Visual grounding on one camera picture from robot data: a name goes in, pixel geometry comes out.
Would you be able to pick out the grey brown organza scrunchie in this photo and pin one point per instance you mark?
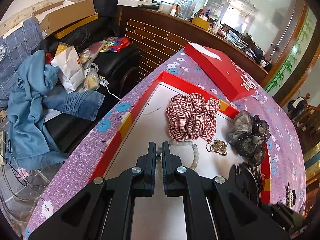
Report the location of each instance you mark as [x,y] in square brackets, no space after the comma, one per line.
[249,135]

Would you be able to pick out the red box tray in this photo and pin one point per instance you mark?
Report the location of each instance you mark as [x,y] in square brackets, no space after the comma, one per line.
[159,216]

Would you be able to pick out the blue denim clothes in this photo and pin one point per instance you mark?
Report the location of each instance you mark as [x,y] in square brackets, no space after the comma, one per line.
[32,146]

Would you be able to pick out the red plaid scrunchie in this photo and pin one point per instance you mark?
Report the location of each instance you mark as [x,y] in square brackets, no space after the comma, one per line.
[191,117]

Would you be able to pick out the rhinestone hair clip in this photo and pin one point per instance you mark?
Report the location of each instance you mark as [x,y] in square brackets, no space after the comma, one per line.
[290,196]

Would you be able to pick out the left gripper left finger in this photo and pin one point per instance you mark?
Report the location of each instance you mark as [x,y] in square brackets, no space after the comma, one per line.
[103,209]

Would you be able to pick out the wooden stair railing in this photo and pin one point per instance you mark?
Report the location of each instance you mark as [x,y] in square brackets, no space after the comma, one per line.
[303,115]

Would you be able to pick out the white paper bag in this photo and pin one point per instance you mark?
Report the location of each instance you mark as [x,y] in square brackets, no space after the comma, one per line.
[71,72]

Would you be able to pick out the yellow tape roll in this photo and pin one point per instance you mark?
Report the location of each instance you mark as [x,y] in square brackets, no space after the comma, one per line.
[200,23]

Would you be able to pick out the red box lid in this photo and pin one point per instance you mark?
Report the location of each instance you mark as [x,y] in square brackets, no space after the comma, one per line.
[234,82]

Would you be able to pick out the gold chain brooch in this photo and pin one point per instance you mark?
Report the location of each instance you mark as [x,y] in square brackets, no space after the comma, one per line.
[217,146]

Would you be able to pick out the purple floral tablecloth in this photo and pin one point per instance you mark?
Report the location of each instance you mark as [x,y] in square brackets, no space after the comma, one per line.
[286,158]

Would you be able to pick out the black large hair claw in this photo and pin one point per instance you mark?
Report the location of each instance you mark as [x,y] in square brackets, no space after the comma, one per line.
[247,180]

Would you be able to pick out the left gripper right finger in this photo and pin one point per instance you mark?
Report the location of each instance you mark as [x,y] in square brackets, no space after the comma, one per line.
[214,208]

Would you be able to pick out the cardboard box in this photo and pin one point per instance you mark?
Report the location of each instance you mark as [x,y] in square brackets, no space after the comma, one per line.
[59,15]

